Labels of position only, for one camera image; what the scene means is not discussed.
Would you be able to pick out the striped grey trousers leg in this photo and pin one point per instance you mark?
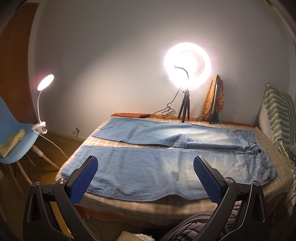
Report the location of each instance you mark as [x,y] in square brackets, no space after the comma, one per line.
[192,226]

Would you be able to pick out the orange patterned cloth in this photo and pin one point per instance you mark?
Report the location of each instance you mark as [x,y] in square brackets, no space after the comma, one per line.
[207,104]

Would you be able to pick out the green striped white pillow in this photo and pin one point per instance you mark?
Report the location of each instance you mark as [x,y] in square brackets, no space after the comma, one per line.
[277,121]

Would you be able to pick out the metal door stopper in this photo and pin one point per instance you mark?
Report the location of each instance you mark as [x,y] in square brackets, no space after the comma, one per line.
[76,131]

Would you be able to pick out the yellow folded cloth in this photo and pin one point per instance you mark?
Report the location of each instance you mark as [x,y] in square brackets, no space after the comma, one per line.
[11,142]

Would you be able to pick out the bright ring light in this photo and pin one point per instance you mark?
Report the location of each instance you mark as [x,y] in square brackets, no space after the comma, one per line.
[187,65]

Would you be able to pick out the light blue denim jeans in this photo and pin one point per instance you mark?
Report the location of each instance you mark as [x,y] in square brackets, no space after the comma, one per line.
[155,159]

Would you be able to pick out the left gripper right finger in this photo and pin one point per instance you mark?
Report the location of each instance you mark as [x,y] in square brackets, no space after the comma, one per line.
[211,179]

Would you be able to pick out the blue plastic chair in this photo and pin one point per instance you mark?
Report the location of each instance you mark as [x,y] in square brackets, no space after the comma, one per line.
[10,125]

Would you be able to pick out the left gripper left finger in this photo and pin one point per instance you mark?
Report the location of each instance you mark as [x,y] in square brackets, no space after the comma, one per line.
[80,179]

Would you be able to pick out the folded black tripod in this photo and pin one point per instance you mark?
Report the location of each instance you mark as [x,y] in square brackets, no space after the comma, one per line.
[214,109]

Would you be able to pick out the wooden door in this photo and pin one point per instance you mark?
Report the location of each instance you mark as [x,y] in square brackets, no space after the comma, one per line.
[15,87]

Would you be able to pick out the small black tripod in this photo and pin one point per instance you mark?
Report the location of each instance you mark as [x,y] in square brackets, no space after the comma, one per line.
[184,111]

